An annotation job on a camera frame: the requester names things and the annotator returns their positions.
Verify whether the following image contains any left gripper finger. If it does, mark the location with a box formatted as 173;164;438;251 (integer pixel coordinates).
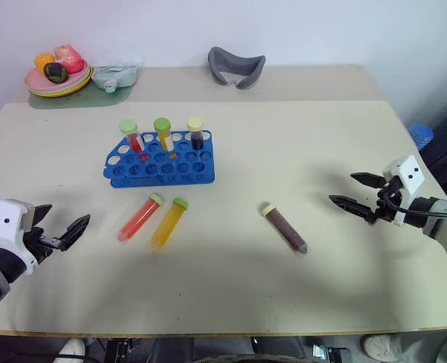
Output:
31;203;54;230
57;213;92;252

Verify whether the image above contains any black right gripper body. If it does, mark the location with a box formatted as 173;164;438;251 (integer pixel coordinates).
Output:
373;175;405;226

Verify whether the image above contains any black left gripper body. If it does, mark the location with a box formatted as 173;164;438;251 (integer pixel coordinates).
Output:
23;225;64;266

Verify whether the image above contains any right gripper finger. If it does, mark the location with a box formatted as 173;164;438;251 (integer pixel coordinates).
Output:
349;172;387;189
327;194;378;225

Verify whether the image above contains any red tube with green cap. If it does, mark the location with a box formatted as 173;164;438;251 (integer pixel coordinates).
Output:
119;119;147;154
117;193;166;244

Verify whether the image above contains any dark tube with yellow cap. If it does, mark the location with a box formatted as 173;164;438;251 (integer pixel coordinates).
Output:
186;116;206;151
259;202;309;256

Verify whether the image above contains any yellow tube with green cap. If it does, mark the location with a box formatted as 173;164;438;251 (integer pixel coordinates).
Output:
151;197;190;251
153;117;175;153

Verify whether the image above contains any blue test tube rack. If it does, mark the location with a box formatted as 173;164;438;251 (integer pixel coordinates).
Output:
102;129;216;189

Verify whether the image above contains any blue bottle cap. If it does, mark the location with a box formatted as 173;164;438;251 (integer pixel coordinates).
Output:
408;124;435;152

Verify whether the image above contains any pale green plate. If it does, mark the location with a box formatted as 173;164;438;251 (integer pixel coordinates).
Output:
27;87;81;99

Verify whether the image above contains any green placemat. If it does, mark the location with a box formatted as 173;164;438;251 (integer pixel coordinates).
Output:
27;77;136;111

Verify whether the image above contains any pink plate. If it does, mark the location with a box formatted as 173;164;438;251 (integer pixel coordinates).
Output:
23;63;92;92

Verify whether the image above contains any stack of coloured plates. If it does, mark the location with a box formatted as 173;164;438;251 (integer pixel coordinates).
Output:
29;66;95;97

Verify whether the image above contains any white shoe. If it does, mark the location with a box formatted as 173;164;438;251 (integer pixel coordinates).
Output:
360;334;399;362

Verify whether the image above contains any dark green toy fruit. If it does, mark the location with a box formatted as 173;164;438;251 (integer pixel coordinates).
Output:
43;62;70;83

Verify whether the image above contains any orange toy fruit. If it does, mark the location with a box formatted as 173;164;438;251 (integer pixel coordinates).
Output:
33;52;57;74

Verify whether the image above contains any pink toy apple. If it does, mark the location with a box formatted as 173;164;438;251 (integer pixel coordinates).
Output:
53;43;85;75

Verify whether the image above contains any pale green pouch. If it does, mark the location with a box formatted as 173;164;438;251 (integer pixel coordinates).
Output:
91;63;139;93

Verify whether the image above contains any grey foam face pad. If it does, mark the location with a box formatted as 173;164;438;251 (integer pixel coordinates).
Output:
207;46;267;91

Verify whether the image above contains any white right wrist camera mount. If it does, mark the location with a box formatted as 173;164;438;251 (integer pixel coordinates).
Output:
381;154;426;228

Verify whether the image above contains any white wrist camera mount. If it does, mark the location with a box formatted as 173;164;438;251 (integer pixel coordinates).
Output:
0;197;39;276
381;154;426;228

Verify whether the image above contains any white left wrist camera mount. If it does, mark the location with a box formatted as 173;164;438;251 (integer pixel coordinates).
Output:
0;197;39;276

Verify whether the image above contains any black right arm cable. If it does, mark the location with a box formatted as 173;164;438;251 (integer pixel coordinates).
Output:
377;190;447;219

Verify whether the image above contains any grey black bracket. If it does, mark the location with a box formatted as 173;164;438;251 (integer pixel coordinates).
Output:
310;343;352;363

